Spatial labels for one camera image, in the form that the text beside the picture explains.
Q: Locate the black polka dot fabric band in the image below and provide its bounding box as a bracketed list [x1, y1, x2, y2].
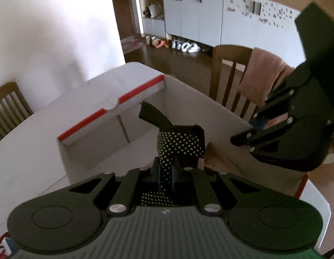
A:
[139, 101, 206, 207]

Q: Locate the wooden dining chair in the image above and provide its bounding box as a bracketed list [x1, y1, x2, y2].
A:
[209, 44, 265, 122]
[0, 82, 34, 145]

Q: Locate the row of shoes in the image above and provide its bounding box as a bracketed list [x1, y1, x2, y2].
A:
[145, 35, 211, 54]

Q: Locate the white woven bag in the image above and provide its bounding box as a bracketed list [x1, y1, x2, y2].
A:
[148, 1, 165, 20]

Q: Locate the white cardboard box red edge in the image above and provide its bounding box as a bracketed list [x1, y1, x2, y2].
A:
[56, 74, 309, 200]

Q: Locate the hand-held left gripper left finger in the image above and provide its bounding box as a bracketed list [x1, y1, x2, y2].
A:
[66, 156, 161, 218]

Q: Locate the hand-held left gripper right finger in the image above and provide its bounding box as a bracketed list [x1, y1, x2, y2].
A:
[172, 159, 266, 218]

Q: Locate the white cabinet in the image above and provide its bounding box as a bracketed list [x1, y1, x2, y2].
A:
[162, 0, 305, 68]

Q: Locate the dark wooden door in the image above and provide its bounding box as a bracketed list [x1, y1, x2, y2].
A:
[110, 0, 142, 38]

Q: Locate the patterned floor rug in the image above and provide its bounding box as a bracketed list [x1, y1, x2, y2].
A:
[121, 36, 143, 54]

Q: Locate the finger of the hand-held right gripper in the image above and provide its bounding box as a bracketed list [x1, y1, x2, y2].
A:
[251, 65, 316, 128]
[230, 117, 295, 152]

